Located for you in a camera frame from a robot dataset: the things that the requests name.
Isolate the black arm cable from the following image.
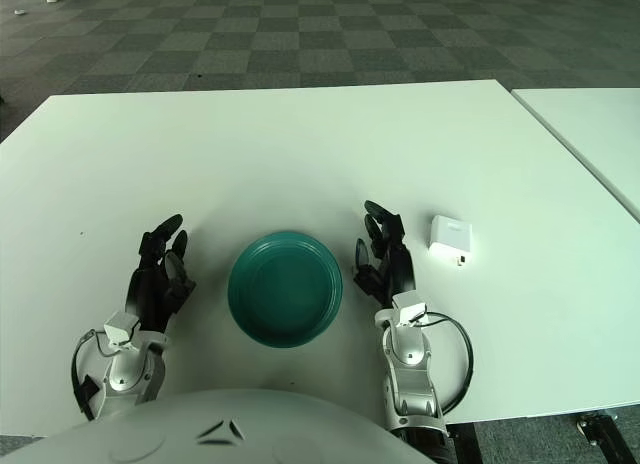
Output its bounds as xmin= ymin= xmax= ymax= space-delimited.
xmin=71 ymin=328 xmax=101 ymax=423
xmin=419 ymin=311 xmax=475 ymax=415

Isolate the black table base frame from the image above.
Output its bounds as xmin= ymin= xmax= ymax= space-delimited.
xmin=444 ymin=411 xmax=640 ymax=464

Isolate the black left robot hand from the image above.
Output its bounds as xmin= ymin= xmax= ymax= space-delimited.
xmin=123 ymin=213 xmax=197 ymax=335

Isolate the white robot torso dome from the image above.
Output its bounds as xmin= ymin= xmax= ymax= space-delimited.
xmin=0 ymin=387 xmax=424 ymax=464

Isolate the white charger block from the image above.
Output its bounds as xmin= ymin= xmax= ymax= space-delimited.
xmin=427 ymin=214 xmax=474 ymax=269

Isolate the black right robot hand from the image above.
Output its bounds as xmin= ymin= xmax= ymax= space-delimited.
xmin=352 ymin=199 xmax=417 ymax=310

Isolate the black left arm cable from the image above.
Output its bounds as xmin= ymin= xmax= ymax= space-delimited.
xmin=71 ymin=328 xmax=101 ymax=423

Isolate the green round plate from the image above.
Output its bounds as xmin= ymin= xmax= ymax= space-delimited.
xmin=227 ymin=230 xmax=344 ymax=349

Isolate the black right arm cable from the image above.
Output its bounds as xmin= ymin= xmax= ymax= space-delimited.
xmin=419 ymin=311 xmax=475 ymax=415

